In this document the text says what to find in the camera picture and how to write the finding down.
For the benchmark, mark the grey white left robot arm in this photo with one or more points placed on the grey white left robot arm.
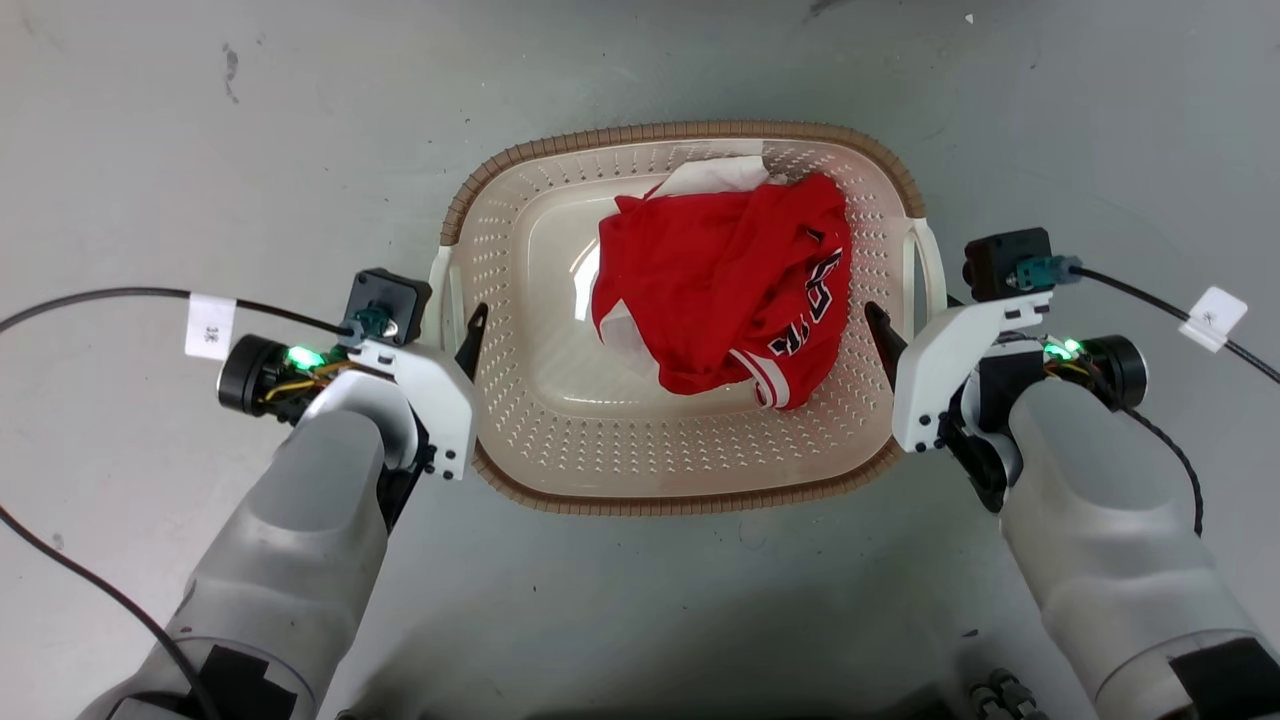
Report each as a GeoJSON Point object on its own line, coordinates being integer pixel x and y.
{"type": "Point", "coordinates": [300, 530]}

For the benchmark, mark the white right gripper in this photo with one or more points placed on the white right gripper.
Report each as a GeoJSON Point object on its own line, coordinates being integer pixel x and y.
{"type": "Point", "coordinates": [935, 375]}

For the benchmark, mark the white garment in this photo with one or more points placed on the white garment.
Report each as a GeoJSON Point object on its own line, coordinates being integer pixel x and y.
{"type": "Point", "coordinates": [715, 176]}

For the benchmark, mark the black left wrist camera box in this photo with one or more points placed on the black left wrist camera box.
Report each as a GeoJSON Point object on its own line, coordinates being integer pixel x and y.
{"type": "Point", "coordinates": [388, 295]}

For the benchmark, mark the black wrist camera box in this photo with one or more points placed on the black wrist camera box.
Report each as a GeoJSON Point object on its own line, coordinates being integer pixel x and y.
{"type": "Point", "coordinates": [1005, 262]}
{"type": "Point", "coordinates": [388, 295]}

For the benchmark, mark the red sports jersey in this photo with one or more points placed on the red sports jersey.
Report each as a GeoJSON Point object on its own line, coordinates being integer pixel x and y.
{"type": "Point", "coordinates": [710, 280]}

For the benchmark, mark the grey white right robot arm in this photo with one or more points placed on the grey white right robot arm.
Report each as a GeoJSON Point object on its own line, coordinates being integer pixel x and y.
{"type": "Point", "coordinates": [1120, 540]}

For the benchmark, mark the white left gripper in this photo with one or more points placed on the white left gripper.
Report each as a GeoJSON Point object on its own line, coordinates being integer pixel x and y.
{"type": "Point", "coordinates": [440, 395]}

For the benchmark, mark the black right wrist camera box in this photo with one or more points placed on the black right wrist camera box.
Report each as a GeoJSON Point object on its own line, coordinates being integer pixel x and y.
{"type": "Point", "coordinates": [1005, 262]}

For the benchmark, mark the dark robot base connectors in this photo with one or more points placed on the dark robot base connectors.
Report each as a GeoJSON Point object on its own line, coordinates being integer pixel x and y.
{"type": "Point", "coordinates": [1005, 697]}

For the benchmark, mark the beige laundry basket brown rim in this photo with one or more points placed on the beige laundry basket brown rim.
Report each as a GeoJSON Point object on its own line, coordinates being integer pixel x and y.
{"type": "Point", "coordinates": [560, 440]}

